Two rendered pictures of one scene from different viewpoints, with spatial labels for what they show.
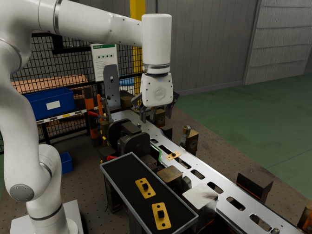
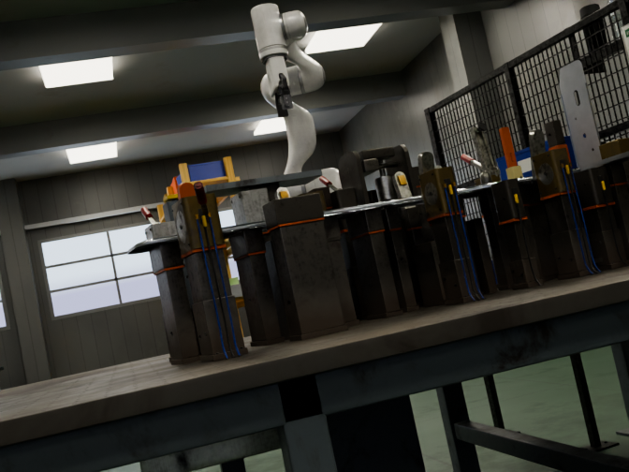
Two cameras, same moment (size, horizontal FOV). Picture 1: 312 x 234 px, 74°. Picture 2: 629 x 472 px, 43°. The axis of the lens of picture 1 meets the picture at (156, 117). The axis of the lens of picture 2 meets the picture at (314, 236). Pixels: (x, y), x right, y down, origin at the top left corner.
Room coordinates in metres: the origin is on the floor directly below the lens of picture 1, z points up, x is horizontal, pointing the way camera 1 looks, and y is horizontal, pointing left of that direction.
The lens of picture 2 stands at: (1.13, -2.30, 0.79)
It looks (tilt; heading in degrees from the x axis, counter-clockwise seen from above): 4 degrees up; 102
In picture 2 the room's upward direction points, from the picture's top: 12 degrees counter-clockwise
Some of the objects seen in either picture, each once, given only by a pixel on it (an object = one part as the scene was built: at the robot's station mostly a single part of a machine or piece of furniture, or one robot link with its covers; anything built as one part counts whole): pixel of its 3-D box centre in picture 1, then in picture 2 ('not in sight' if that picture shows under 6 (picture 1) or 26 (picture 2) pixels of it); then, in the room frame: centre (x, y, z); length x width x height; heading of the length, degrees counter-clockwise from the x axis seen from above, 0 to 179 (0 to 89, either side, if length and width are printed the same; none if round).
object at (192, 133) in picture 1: (190, 157); (452, 236); (1.04, -0.21, 0.87); 0.12 x 0.07 x 0.35; 126
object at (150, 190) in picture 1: (145, 186); not in sight; (0.50, 0.04, 1.17); 0.08 x 0.04 x 0.01; 27
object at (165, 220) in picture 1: (160, 214); not in sight; (0.40, -0.01, 1.17); 0.08 x 0.04 x 0.01; 12
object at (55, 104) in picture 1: (49, 102); (543, 164); (1.38, 0.76, 1.10); 0.30 x 0.17 x 0.13; 133
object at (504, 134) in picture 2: (102, 128); (520, 202); (1.25, 0.37, 0.95); 0.03 x 0.01 x 0.50; 36
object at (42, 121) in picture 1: (79, 106); not in sight; (1.50, 0.60, 1.02); 0.90 x 0.22 x 0.03; 126
